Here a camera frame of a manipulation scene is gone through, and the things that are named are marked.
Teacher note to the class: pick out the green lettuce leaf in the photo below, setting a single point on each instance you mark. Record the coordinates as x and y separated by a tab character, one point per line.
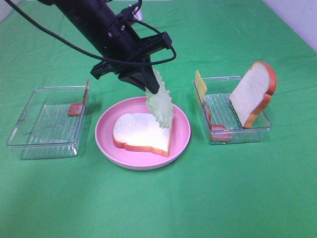
160	104

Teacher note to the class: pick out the pink round plate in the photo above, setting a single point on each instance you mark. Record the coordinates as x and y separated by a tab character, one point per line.
140	161

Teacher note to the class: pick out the green tablecloth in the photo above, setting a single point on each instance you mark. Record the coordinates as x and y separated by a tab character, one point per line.
252	190

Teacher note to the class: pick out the red bacon strip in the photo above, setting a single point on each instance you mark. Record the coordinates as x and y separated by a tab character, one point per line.
217	134
76	108

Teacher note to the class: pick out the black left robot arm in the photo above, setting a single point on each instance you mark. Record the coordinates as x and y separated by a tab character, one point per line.
85	14

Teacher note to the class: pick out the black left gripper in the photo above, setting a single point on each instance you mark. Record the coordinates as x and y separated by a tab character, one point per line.
126	54

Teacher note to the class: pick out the clear right plastic container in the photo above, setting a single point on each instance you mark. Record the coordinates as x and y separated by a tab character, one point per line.
222	112

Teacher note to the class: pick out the clear plastic container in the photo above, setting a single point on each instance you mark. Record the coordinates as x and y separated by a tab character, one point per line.
222	112
44	130

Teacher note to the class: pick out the clear left plastic container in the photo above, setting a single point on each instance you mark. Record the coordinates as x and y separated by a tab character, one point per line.
44	130

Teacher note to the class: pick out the white bread slice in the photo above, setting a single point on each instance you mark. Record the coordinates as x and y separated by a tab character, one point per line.
253	93
140	132

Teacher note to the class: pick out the yellow cheese slice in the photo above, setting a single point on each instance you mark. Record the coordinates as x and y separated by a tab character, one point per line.
200	86

